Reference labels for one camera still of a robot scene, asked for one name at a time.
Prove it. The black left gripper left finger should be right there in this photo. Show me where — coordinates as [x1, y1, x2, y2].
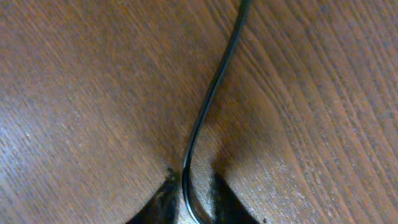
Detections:
[126, 168, 180, 224]

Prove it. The separated black usb cable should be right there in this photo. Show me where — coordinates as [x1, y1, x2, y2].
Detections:
[181, 0, 252, 224]

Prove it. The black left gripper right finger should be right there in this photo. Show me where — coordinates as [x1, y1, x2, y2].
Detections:
[213, 173, 259, 224]

